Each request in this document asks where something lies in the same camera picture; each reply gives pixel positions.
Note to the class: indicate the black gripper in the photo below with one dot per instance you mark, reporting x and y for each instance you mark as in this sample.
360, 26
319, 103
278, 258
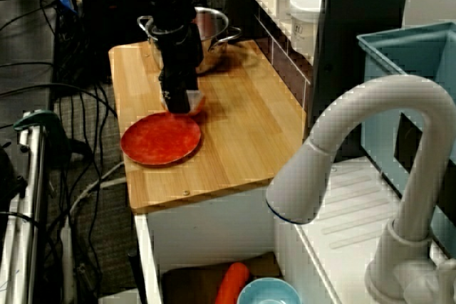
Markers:
180, 55

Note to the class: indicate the white topped bread piece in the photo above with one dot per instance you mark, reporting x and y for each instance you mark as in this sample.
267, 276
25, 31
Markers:
197, 103

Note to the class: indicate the orange round plate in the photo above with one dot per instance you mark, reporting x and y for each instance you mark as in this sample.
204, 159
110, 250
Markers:
160, 144

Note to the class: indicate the stainless steel pot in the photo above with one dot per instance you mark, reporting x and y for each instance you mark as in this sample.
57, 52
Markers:
213, 33

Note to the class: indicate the black computer case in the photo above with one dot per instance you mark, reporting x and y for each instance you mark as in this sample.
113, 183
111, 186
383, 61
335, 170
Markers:
107, 33

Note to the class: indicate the beige tiled shelf ledge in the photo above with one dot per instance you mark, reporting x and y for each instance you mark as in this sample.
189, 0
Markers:
263, 1

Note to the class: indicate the green clamp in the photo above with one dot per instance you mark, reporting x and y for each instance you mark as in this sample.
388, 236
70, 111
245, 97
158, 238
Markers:
35, 120

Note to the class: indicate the orange toy carrot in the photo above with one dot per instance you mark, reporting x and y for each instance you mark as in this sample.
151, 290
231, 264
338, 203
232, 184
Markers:
231, 282

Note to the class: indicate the dark grey upright panel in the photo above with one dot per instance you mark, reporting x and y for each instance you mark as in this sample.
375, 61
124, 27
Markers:
356, 33

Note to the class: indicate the white toy sink unit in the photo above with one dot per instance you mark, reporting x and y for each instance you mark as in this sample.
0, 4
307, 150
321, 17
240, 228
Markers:
356, 190

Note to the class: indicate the light blue bowl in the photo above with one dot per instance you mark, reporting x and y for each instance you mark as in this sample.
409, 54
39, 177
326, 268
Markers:
267, 293

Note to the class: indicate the light blue plastic bin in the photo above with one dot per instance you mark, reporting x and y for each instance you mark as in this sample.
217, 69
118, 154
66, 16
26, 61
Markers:
384, 65

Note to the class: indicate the grey toy faucet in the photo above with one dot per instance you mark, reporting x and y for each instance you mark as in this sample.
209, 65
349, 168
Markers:
392, 90

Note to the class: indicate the silver aluminium frame rail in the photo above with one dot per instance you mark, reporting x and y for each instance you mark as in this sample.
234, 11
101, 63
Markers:
33, 193

